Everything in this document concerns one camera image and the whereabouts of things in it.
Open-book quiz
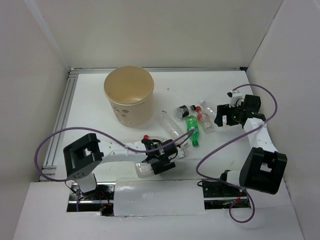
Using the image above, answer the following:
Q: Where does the clear bottle white blue label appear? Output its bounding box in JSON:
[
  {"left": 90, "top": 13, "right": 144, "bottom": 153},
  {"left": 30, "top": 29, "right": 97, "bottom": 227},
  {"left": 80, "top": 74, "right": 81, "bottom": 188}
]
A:
[{"left": 134, "top": 162, "right": 155, "bottom": 179}]

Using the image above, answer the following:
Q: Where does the small clear bottle red label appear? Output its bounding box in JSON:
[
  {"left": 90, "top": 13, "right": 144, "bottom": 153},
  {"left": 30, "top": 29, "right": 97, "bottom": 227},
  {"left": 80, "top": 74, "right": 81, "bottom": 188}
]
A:
[{"left": 195, "top": 106, "right": 215, "bottom": 134}]

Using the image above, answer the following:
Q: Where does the large clear bottle red label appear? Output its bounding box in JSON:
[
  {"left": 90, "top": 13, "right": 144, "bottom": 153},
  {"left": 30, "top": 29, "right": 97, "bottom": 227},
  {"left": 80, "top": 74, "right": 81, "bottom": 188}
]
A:
[{"left": 141, "top": 135, "right": 185, "bottom": 161}]

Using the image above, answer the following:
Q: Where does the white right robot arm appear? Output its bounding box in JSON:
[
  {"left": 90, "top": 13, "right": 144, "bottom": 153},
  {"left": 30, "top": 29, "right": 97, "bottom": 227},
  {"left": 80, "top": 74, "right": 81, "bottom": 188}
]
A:
[{"left": 214, "top": 90, "right": 288, "bottom": 196}]

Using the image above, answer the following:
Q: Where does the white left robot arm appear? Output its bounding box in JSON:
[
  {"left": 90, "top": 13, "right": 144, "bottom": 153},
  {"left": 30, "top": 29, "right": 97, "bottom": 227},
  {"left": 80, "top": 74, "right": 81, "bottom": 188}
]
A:
[{"left": 63, "top": 133, "right": 186, "bottom": 200}]

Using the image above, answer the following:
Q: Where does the tan paper bucket bin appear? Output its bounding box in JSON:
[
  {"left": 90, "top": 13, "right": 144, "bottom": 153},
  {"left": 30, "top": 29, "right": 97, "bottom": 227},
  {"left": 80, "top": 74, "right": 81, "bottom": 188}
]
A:
[{"left": 103, "top": 66, "right": 155, "bottom": 128}]

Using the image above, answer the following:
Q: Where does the long clear bottle white cap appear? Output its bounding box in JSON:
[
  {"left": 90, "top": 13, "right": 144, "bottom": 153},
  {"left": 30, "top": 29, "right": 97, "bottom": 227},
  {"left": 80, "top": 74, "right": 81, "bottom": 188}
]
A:
[{"left": 158, "top": 111, "right": 184, "bottom": 140}]

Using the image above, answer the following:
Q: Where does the green plastic bottle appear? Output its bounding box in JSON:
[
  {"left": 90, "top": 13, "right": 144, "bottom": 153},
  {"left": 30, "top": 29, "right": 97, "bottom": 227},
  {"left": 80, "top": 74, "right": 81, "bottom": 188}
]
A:
[{"left": 185, "top": 115, "right": 199, "bottom": 147}]

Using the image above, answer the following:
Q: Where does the small bottle black label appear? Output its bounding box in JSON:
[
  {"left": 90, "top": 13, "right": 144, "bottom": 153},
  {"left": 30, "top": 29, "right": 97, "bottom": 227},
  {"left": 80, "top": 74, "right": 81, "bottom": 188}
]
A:
[{"left": 173, "top": 105, "right": 196, "bottom": 121}]

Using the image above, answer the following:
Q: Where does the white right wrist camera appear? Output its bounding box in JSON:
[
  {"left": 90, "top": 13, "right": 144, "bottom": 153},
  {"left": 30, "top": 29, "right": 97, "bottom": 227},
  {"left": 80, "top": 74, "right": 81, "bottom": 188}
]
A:
[{"left": 227, "top": 90, "right": 244, "bottom": 107}]

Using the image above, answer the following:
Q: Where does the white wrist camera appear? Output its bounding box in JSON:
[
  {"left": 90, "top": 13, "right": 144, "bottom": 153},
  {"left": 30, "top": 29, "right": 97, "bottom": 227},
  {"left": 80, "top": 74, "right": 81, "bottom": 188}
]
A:
[
  {"left": 227, "top": 90, "right": 244, "bottom": 107},
  {"left": 174, "top": 146, "right": 186, "bottom": 160}
]

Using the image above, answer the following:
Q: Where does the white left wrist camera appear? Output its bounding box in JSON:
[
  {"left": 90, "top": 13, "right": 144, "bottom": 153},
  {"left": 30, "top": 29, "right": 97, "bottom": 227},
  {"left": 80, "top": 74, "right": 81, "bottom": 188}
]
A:
[{"left": 174, "top": 146, "right": 186, "bottom": 160}]

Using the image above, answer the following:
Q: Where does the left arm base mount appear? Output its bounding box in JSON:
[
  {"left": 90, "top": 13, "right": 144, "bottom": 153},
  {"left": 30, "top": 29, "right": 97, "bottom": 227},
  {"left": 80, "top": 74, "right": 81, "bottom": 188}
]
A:
[{"left": 66, "top": 182, "right": 116, "bottom": 217}]

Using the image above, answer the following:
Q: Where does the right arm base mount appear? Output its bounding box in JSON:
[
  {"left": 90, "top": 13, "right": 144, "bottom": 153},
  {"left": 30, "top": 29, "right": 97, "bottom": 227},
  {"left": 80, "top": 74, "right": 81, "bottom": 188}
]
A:
[{"left": 197, "top": 180, "right": 251, "bottom": 210}]

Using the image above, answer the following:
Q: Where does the aluminium frame rail left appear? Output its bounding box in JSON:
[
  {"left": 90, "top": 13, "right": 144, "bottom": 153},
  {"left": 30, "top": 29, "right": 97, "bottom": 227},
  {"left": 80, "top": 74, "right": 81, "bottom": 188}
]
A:
[{"left": 42, "top": 68, "right": 78, "bottom": 178}]

